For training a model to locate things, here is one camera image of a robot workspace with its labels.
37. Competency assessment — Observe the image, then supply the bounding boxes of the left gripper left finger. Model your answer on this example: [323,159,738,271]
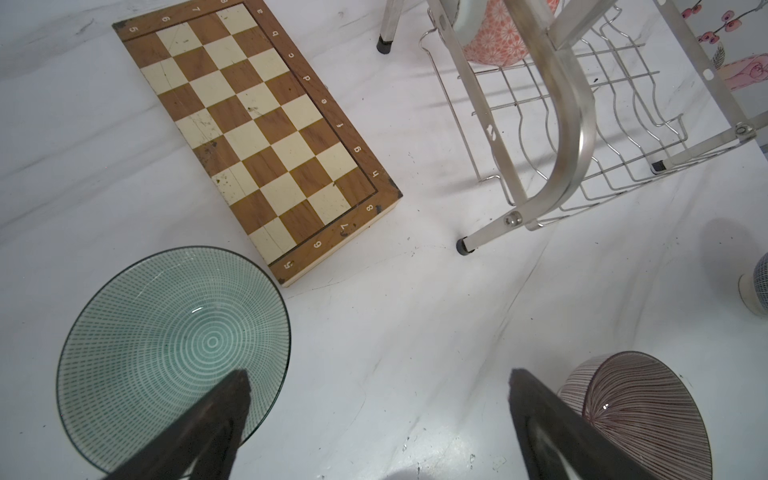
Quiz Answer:
[107,370,251,479]

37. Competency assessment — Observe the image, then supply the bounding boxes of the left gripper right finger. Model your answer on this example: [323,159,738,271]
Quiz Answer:
[508,369,653,479]

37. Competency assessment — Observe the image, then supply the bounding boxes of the pink striped bowl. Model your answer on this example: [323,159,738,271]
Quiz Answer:
[558,351,713,479]

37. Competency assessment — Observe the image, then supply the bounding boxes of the silver two-tier dish rack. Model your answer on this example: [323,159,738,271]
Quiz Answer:
[376,0,768,257]

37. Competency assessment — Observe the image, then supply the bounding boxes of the pale green striped bowl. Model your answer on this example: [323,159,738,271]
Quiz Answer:
[56,246,291,473]

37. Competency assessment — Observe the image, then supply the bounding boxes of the blue triangle patterned bowl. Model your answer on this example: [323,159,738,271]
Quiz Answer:
[738,253,768,318]

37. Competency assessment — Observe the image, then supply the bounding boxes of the wooden folded chessboard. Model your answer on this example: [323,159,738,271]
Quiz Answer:
[114,1,402,286]

